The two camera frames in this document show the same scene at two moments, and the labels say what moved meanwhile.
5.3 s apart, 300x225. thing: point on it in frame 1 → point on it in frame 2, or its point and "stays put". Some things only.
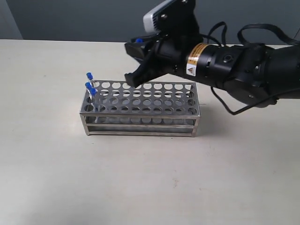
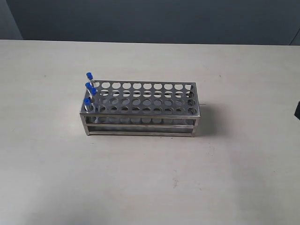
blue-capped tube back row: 139,41 → 88,106
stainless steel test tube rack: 114,107 stays put
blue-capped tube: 88,86 stays put
